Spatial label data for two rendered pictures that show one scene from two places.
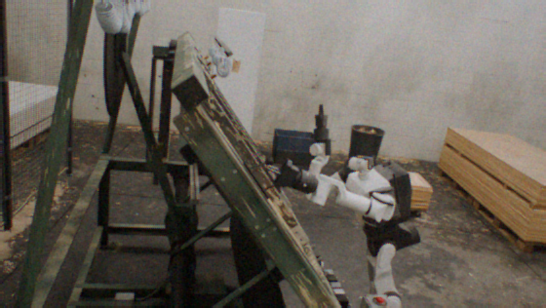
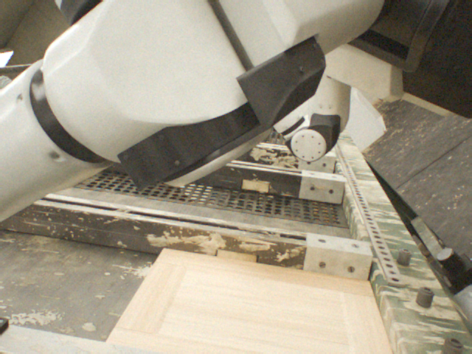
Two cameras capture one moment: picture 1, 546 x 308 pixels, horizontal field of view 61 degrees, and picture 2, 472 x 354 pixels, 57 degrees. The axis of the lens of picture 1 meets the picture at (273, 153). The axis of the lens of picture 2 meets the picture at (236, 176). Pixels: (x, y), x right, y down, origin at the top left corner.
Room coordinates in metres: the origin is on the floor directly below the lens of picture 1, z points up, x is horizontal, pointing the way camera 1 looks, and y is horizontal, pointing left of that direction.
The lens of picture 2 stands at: (1.62, -0.59, 1.32)
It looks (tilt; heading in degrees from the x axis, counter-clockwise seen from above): 7 degrees down; 30
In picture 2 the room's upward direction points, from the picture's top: 45 degrees counter-clockwise
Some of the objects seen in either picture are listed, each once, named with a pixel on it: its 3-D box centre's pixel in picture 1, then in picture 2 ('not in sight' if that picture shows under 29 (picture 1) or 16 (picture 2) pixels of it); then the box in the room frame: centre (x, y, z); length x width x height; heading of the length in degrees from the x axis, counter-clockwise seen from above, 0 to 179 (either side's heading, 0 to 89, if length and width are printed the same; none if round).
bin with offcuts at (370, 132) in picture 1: (364, 149); not in sight; (6.68, -1.32, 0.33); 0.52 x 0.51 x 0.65; 5
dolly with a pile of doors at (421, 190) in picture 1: (401, 191); not in sight; (5.41, -1.62, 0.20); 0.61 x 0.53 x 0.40; 5
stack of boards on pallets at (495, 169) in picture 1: (515, 183); not in sight; (5.85, -3.20, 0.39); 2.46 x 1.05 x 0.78; 5
